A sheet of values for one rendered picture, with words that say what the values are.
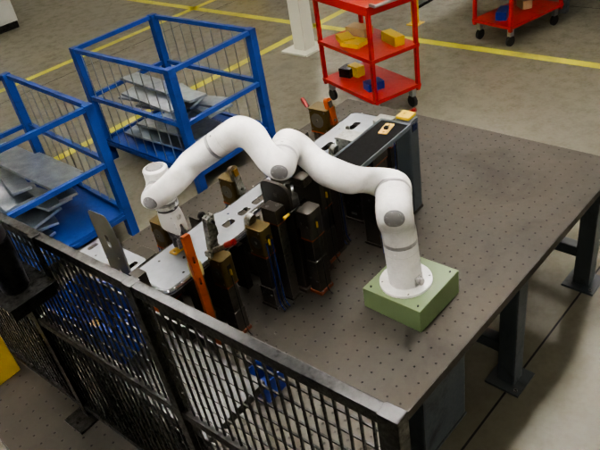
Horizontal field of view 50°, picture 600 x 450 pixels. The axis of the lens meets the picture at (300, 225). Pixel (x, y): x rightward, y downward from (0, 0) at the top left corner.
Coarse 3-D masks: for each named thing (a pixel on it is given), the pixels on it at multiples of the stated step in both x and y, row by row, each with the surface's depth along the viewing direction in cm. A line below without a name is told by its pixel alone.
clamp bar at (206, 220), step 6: (198, 216) 208; (204, 216) 208; (210, 216) 207; (204, 222) 207; (210, 222) 207; (204, 228) 209; (210, 228) 209; (204, 234) 211; (210, 234) 210; (216, 234) 213; (210, 240) 212; (216, 240) 215; (210, 246) 213
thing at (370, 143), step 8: (376, 128) 250; (392, 128) 248; (400, 128) 247; (368, 136) 246; (376, 136) 245; (384, 136) 244; (392, 136) 243; (352, 144) 243; (360, 144) 242; (368, 144) 241; (376, 144) 240; (384, 144) 239; (344, 152) 239; (352, 152) 238; (360, 152) 237; (368, 152) 236; (376, 152) 235; (344, 160) 234; (352, 160) 233; (360, 160) 232
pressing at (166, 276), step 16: (336, 128) 291; (368, 128) 285; (320, 144) 281; (256, 192) 256; (224, 208) 250; (240, 208) 248; (256, 208) 245; (240, 224) 239; (192, 240) 235; (224, 240) 232; (160, 256) 230; (176, 256) 228; (160, 272) 222; (176, 272) 220; (160, 288) 215; (176, 288) 213
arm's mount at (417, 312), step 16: (432, 272) 230; (448, 272) 228; (368, 288) 230; (432, 288) 223; (448, 288) 227; (368, 304) 234; (384, 304) 227; (400, 304) 221; (416, 304) 219; (432, 304) 221; (400, 320) 225; (416, 320) 219; (432, 320) 225
